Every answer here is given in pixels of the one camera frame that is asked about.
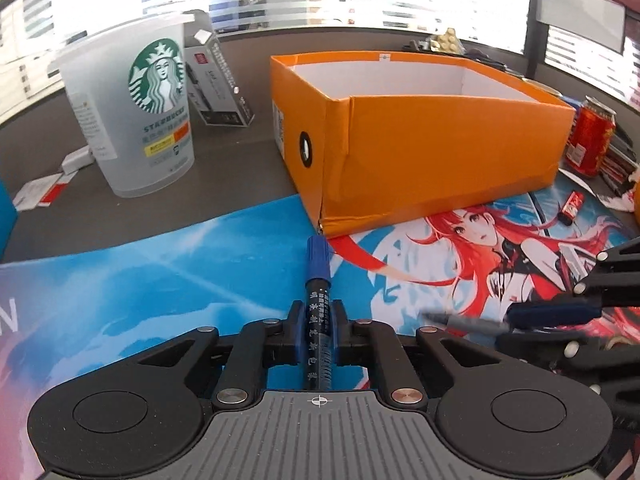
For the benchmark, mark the yellow toy brick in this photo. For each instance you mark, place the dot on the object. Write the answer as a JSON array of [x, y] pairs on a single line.
[[447, 42]]

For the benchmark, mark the Starbucks plastic cup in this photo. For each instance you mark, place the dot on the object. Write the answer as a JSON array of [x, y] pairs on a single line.
[[127, 89]]

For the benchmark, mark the anime desk mat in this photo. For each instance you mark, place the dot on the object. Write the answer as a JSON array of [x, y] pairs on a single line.
[[65, 316]]

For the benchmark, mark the blue cap marker pen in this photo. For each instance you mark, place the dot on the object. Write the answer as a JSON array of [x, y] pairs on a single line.
[[318, 344]]

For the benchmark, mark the white round coaster card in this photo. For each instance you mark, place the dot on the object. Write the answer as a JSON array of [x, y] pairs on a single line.
[[581, 183]]

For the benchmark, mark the beige paper cup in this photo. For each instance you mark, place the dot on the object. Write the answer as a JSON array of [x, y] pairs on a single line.
[[543, 87]]

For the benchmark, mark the black mesh organizer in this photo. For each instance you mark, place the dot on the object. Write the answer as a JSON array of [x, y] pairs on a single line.
[[428, 47]]

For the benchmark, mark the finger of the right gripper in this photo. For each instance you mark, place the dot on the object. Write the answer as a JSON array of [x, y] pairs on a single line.
[[540, 314], [615, 274]]

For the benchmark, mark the small white box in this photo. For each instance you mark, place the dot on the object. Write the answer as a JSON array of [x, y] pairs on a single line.
[[77, 160]]

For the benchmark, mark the blue paper bag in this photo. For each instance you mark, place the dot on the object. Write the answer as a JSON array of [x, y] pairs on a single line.
[[8, 217]]

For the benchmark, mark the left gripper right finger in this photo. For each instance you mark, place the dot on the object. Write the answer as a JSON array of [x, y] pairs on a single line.
[[376, 347]]

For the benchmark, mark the grey black marker pen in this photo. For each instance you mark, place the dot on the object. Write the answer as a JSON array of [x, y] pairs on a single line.
[[467, 325]]

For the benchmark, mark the small grey product box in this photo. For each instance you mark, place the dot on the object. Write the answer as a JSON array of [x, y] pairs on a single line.
[[212, 88]]

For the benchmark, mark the red white paper card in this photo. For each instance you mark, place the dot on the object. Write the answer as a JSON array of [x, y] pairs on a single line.
[[41, 192]]

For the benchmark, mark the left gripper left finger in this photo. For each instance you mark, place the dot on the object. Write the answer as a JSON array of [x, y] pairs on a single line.
[[249, 355]]

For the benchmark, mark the red drink can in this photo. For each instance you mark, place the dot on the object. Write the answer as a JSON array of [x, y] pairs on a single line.
[[590, 137]]

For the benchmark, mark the orange cardboard box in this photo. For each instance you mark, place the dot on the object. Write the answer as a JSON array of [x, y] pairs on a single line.
[[376, 138]]

